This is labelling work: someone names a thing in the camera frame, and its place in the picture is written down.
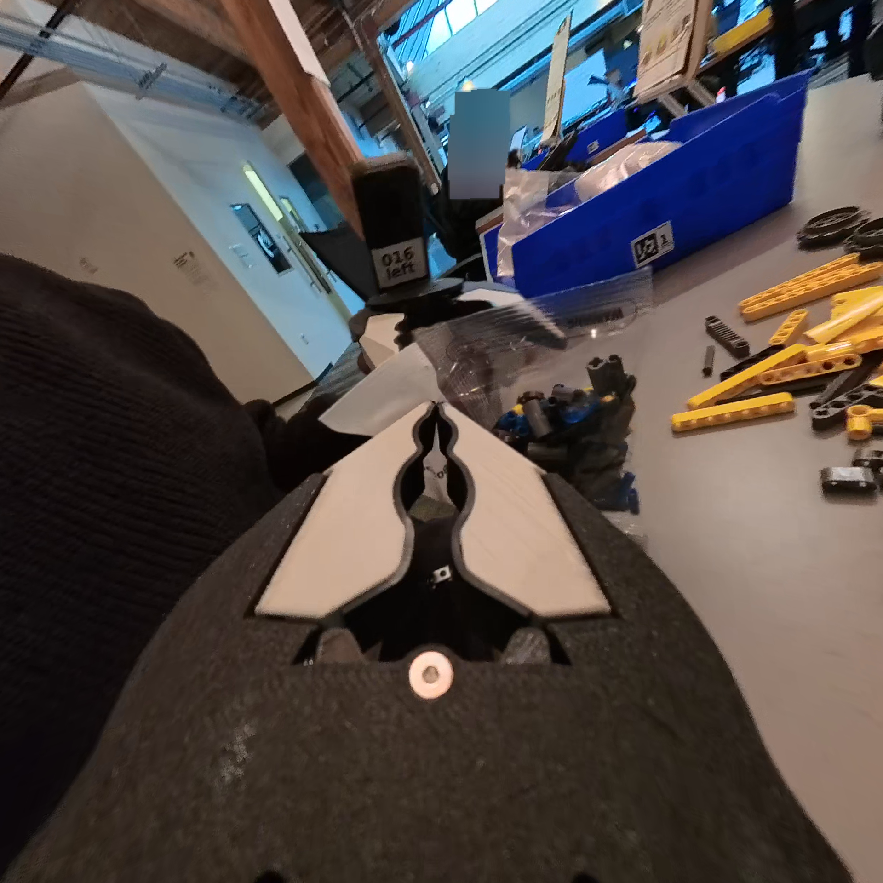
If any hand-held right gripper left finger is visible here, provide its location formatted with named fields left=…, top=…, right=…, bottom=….
left=254, top=401, right=442, bottom=618

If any crumpled clear plastic bag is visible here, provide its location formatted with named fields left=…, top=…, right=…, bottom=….
left=573, top=141, right=684, bottom=201
left=500, top=169, right=587, bottom=277

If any upright instruction booklet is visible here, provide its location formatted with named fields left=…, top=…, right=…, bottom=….
left=635, top=0, right=715, bottom=101
left=541, top=14, right=573, bottom=146

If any blue plastic bin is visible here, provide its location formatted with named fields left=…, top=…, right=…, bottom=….
left=521, top=110, right=629, bottom=170
left=481, top=69, right=811, bottom=301

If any white paper notice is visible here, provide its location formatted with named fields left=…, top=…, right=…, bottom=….
left=269, top=0, right=332, bottom=84

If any person's left forearm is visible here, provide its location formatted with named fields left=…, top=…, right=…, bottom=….
left=0, top=252, right=370, bottom=856

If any cluster of black grey wheels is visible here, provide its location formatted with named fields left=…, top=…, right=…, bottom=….
left=797, top=206, right=883, bottom=262

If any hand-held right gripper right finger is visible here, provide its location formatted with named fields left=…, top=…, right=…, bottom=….
left=439, top=402, right=614, bottom=619

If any wooden support post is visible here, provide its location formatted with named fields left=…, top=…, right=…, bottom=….
left=221, top=0, right=367, bottom=239

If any clear plastic parts bag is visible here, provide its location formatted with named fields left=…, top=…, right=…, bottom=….
left=321, top=265, right=656, bottom=535

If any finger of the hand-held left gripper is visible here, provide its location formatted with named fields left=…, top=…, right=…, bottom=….
left=414, top=286, right=568, bottom=349
left=355, top=312, right=409, bottom=373

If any pile of yellow building pieces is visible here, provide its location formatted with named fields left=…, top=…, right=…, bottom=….
left=672, top=252, right=883, bottom=494

